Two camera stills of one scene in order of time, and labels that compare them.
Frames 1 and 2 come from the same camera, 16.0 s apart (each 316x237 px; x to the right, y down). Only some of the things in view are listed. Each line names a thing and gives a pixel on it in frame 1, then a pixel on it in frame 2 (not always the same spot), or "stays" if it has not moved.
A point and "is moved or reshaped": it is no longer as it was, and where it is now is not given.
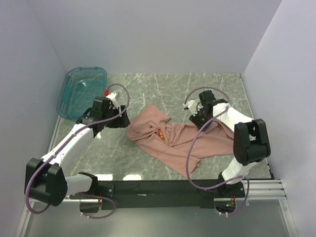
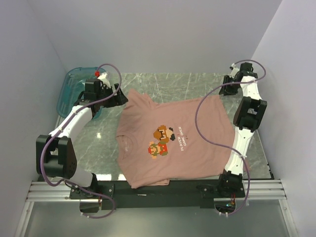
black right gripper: x=194 y=119 to x=226 y=91
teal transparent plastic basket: x=80 y=87 stays
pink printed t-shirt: x=179 y=146 is moved or reshaped
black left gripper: x=122 y=121 to x=117 y=100
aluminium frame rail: x=259 y=189 stays
